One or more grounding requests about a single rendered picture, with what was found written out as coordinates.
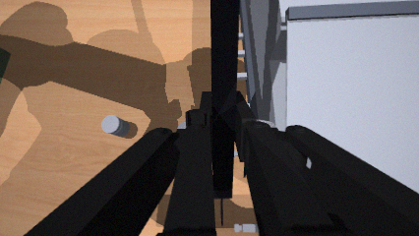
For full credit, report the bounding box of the grey cylinder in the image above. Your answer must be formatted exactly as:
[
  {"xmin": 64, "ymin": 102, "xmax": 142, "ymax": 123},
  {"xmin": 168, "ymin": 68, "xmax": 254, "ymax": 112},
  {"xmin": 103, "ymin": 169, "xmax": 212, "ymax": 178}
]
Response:
[{"xmin": 101, "ymin": 115, "xmax": 130, "ymax": 137}]

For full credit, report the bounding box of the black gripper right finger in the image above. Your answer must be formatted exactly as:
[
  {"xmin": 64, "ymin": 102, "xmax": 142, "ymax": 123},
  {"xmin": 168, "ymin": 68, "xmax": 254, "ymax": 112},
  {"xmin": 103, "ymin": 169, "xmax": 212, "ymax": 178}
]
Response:
[{"xmin": 234, "ymin": 90, "xmax": 419, "ymax": 236}]

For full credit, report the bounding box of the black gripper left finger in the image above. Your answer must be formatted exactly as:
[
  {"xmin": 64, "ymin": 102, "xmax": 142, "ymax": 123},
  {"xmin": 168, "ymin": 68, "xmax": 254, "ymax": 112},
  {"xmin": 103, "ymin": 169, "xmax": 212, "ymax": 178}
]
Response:
[{"xmin": 24, "ymin": 91, "xmax": 217, "ymax": 236}]

